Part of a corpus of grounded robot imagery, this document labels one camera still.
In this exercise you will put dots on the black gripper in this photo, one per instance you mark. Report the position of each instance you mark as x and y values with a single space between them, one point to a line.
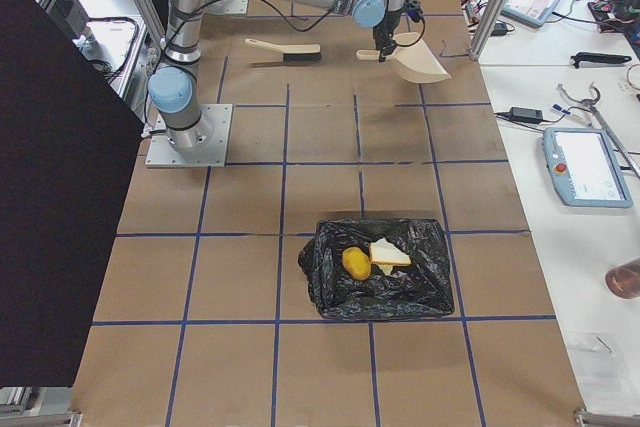
389 21

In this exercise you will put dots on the metal tongs stand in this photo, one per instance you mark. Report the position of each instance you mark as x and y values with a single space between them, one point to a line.
590 104

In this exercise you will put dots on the black trash bag bin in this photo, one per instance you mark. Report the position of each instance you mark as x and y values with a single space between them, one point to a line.
422 289

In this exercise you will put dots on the yellow potato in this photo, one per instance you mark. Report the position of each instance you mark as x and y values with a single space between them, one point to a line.
356 263

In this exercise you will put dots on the white bread slice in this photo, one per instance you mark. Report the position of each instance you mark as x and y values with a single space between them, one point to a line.
384 252

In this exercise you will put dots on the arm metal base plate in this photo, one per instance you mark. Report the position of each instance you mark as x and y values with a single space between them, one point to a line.
205 144

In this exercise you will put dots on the beige plastic dustpan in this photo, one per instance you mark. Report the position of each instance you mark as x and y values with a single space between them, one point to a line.
413 61

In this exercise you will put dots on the black power adapter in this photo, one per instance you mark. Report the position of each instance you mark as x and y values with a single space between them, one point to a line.
526 115

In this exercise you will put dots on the white hand brush black bristles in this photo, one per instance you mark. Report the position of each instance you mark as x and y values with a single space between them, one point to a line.
289 52

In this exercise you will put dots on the black handheld tool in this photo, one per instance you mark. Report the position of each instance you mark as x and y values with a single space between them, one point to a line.
599 58

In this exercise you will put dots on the blue teach pendant tablet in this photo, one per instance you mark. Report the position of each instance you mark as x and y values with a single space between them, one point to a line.
583 168

